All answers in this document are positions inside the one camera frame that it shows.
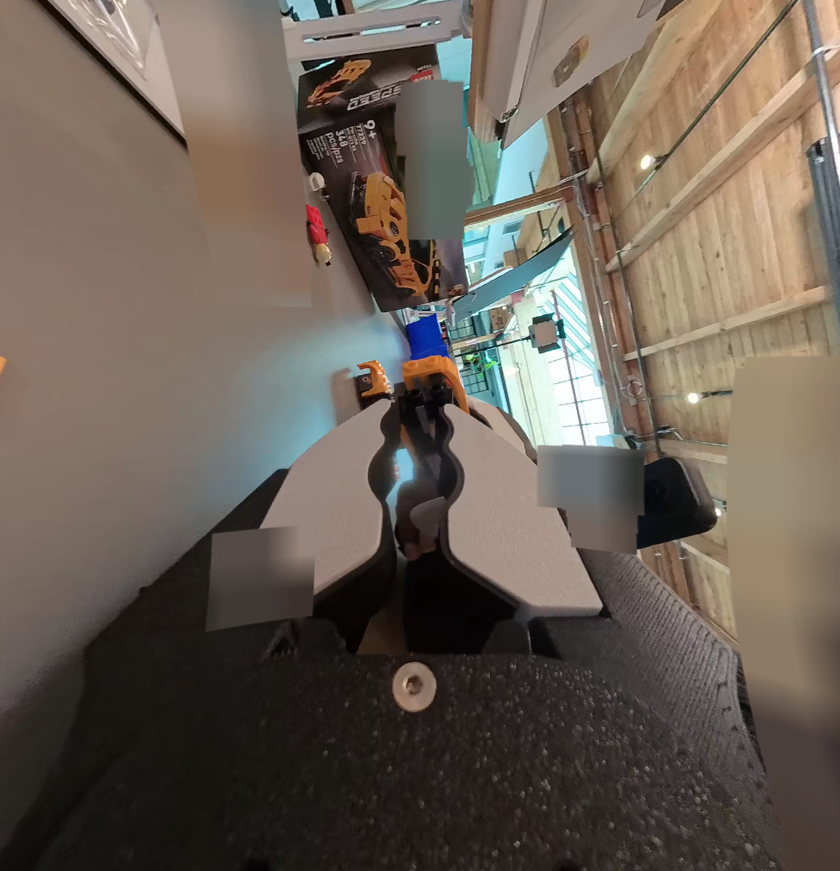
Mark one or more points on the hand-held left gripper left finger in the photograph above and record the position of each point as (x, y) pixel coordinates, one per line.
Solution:
(338, 490)

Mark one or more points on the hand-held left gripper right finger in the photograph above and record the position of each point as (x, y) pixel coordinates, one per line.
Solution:
(508, 537)

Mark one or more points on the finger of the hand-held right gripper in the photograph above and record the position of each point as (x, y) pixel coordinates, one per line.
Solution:
(512, 432)

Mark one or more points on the orange and black lego assembly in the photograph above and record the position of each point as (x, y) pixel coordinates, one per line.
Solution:
(426, 371)

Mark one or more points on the lego set box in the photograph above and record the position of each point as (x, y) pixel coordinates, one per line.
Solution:
(352, 170)

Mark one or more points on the red lego minifigure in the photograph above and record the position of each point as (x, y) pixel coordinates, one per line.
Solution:
(317, 231)

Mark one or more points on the square studio light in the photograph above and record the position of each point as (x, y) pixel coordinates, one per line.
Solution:
(546, 333)

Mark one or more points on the blue storage bin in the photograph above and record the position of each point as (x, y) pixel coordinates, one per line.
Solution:
(426, 340)

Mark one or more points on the dark grey panel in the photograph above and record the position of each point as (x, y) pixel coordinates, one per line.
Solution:
(522, 272)

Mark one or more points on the metal ceiling pipe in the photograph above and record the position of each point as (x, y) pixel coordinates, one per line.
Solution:
(827, 204)

